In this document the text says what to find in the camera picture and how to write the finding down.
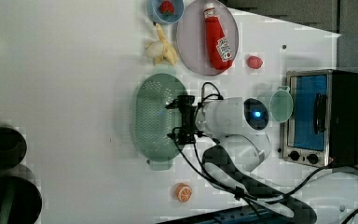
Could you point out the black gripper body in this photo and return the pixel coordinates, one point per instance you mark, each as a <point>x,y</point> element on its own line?
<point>188,127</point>

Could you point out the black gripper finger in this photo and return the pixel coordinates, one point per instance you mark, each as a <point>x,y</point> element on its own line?
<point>177,133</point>
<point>175,104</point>

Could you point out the green oval strainer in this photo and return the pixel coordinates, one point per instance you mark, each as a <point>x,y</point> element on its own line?
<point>152,121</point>

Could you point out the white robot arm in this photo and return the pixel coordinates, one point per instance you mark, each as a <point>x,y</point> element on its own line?
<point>236,126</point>

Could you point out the orange slice toy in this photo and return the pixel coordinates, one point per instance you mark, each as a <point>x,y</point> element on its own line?
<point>183,193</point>

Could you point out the peeled toy banana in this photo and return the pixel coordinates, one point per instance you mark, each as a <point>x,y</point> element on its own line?
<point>161,50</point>

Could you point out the grey round plate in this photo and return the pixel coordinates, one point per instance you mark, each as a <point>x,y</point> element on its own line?
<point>191,41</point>

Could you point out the red ketchup bottle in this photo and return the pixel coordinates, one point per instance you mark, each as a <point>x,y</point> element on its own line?
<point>219,51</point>

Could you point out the loose red toy strawberry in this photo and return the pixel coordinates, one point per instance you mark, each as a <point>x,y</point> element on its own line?
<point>254,62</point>

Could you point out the red strawberry in bowl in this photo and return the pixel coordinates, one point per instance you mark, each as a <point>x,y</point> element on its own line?
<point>166,7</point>

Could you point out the green mug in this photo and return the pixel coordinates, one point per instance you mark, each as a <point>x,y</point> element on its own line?
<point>279,103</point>

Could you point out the blue bowl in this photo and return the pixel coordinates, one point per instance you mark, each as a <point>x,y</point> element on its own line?
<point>155,16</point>

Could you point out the toaster oven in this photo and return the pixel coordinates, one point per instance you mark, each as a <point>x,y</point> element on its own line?
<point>323,128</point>

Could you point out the black round object upper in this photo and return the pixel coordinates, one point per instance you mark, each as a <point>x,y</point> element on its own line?
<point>13,148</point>

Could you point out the black round object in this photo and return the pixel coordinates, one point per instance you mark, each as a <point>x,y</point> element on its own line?
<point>13,148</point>
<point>20,201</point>

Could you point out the black round object lower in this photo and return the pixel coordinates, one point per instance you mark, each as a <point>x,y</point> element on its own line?
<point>20,201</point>

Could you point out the blue rail base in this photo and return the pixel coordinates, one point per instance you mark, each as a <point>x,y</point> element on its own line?
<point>238,215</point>

